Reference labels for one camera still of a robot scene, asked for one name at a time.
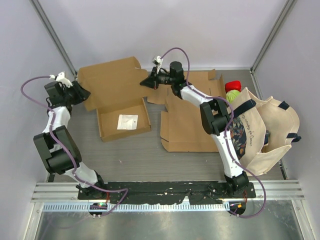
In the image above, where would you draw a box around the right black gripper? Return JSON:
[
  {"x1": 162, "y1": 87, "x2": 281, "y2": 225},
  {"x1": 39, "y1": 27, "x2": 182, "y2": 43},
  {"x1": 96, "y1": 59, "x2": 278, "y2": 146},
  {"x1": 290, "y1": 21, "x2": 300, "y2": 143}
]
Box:
[{"x1": 139, "y1": 66, "x2": 174, "y2": 91}]

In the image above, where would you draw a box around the brown cardboard box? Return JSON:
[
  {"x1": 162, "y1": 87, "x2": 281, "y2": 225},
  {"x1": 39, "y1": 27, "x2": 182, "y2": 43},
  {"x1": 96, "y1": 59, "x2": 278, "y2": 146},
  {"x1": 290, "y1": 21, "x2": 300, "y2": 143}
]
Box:
[
  {"x1": 77, "y1": 56, "x2": 151, "y2": 142},
  {"x1": 147, "y1": 69, "x2": 226, "y2": 153}
]

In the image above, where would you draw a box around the red white packet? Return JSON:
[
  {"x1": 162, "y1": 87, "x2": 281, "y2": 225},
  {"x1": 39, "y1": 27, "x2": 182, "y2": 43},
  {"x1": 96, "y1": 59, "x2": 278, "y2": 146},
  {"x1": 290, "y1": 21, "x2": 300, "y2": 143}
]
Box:
[{"x1": 117, "y1": 114, "x2": 139, "y2": 131}]

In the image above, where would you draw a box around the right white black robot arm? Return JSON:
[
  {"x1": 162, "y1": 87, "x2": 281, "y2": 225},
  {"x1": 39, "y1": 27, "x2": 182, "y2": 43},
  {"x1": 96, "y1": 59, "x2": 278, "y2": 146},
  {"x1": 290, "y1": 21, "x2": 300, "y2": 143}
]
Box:
[{"x1": 140, "y1": 57, "x2": 249, "y2": 198}]

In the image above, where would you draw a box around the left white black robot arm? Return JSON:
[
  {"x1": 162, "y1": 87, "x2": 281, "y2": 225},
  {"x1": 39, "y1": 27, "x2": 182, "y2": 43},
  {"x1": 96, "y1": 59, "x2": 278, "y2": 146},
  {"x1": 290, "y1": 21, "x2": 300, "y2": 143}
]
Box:
[{"x1": 33, "y1": 80, "x2": 107, "y2": 200}]

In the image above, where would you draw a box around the green toy cabbage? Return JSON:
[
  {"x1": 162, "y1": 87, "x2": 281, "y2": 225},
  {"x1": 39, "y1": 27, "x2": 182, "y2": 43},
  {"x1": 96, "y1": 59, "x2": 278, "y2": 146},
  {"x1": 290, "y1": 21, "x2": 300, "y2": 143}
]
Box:
[{"x1": 226, "y1": 89, "x2": 241, "y2": 104}]

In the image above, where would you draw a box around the red toy pepper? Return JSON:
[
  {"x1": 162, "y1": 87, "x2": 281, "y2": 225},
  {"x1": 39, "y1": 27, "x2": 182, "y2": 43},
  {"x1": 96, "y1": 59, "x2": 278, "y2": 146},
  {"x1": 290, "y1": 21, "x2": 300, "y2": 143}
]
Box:
[{"x1": 224, "y1": 80, "x2": 242, "y2": 93}]

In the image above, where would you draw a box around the beige tote bag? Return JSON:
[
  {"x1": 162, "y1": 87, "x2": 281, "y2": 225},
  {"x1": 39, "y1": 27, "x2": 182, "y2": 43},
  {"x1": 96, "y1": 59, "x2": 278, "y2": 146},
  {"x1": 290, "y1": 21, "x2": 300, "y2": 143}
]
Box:
[{"x1": 228, "y1": 88, "x2": 301, "y2": 176}]

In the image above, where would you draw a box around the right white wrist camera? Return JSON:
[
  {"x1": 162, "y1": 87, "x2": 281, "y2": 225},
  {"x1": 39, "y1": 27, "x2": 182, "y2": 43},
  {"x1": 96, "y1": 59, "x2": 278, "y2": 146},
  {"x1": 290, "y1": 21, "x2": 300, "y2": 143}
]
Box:
[{"x1": 152, "y1": 55, "x2": 163, "y2": 73}]

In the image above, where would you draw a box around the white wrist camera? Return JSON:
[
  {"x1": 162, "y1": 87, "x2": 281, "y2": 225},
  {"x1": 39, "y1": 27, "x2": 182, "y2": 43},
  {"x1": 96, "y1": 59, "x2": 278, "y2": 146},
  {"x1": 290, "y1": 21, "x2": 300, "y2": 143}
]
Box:
[
  {"x1": 152, "y1": 55, "x2": 163, "y2": 73},
  {"x1": 49, "y1": 71, "x2": 73, "y2": 88}
]

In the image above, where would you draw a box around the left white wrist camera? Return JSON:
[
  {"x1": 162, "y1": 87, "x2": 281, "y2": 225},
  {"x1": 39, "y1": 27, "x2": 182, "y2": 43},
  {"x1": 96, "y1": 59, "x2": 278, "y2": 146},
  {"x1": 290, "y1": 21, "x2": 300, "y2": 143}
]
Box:
[{"x1": 49, "y1": 71, "x2": 73, "y2": 88}]

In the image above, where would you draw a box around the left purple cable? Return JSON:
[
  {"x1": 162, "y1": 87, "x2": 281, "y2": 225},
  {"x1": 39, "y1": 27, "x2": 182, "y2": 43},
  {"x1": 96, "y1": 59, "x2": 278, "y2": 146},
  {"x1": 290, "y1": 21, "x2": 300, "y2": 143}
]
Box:
[{"x1": 20, "y1": 74, "x2": 130, "y2": 217}]

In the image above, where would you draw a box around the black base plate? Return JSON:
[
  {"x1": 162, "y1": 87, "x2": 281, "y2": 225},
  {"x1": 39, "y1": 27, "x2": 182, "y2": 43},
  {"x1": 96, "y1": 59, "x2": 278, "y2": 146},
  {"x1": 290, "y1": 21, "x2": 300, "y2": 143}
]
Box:
[{"x1": 77, "y1": 181, "x2": 256, "y2": 205}]

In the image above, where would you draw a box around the white slotted cable duct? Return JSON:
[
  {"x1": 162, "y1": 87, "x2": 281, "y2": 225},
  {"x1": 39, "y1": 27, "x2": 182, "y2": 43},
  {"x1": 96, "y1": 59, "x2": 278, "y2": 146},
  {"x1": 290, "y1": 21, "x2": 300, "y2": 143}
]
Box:
[{"x1": 42, "y1": 201, "x2": 230, "y2": 213}]

